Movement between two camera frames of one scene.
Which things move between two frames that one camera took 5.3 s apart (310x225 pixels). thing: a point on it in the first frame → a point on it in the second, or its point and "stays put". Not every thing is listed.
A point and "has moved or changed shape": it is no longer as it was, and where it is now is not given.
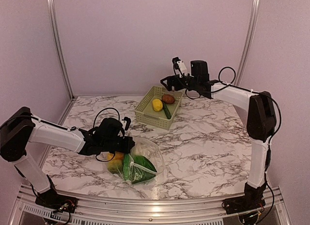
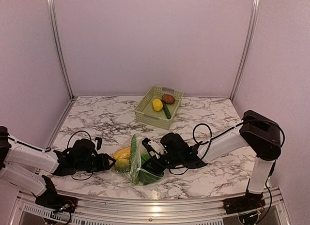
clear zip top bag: (143, 164) has moved or changed shape
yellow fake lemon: (157, 104) stays put
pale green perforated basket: (145, 113) stays put
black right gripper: (170, 79) → (155, 165)
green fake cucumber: (166, 111) stays put
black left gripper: (127, 146) → (104, 164)
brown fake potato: (168, 98) stays put
